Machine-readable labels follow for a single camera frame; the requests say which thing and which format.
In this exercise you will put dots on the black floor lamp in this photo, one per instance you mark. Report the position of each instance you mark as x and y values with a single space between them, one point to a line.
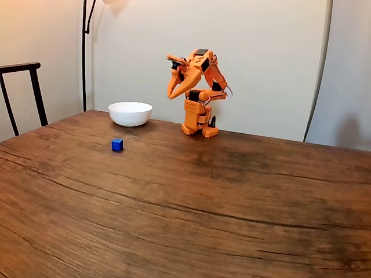
84 58

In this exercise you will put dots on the blue cube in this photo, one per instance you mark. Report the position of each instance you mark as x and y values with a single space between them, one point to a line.
117 144

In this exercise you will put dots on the orange gripper camera mount plate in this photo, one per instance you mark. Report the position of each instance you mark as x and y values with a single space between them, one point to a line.
174 58

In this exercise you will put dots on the white bowl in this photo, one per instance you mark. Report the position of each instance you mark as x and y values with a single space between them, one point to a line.
130 116

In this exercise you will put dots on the black table clamp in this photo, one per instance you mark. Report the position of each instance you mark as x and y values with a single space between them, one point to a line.
214 121

